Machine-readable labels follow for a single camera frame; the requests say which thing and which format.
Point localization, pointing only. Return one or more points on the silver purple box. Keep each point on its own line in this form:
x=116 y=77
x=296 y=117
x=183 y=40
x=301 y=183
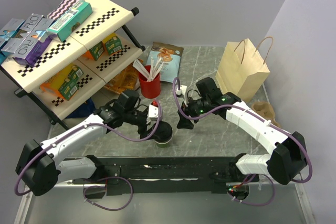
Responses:
x=30 y=40

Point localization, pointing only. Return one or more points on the brown paper bag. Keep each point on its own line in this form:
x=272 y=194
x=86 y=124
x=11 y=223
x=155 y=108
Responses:
x=242 y=70

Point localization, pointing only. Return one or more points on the teal box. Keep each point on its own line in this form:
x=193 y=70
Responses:
x=75 y=15

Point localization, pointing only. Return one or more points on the white wrapped straws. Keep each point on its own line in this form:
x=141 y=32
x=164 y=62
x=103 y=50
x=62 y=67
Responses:
x=154 y=69

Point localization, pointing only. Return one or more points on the orange green large box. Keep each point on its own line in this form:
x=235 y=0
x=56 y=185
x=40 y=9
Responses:
x=64 y=83

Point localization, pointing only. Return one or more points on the blue snack pouch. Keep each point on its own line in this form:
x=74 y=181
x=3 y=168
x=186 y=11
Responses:
x=170 y=56

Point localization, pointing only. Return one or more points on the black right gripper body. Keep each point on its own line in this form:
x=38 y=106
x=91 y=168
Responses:
x=195 y=108

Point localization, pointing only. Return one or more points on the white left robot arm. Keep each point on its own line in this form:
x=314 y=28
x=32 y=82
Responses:
x=43 y=165

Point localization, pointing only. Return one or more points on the black plastic cup lid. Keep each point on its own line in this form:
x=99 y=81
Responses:
x=163 y=133

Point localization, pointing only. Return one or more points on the cream two-tier shelf rack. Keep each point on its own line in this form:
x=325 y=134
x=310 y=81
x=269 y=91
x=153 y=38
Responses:
x=107 y=17

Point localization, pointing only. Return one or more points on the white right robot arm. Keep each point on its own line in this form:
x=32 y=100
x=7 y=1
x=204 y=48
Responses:
x=286 y=153

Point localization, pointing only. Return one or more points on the blue silver box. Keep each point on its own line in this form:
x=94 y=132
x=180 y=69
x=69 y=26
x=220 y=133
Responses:
x=10 y=30

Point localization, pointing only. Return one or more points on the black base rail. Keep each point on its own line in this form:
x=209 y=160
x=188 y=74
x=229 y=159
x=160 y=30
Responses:
x=166 y=174

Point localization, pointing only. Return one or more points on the red cup holder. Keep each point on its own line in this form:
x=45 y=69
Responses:
x=151 y=89

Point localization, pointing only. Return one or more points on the green paper coffee cup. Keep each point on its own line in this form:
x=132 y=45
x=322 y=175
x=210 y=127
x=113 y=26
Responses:
x=163 y=144

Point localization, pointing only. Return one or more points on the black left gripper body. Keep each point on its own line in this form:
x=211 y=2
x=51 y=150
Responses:
x=135 y=118

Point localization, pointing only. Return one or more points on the brown cardboard cup carrier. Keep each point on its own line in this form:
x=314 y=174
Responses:
x=265 y=110

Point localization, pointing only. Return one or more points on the orange snack bag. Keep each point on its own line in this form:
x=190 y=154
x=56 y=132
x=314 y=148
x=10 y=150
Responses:
x=126 y=79

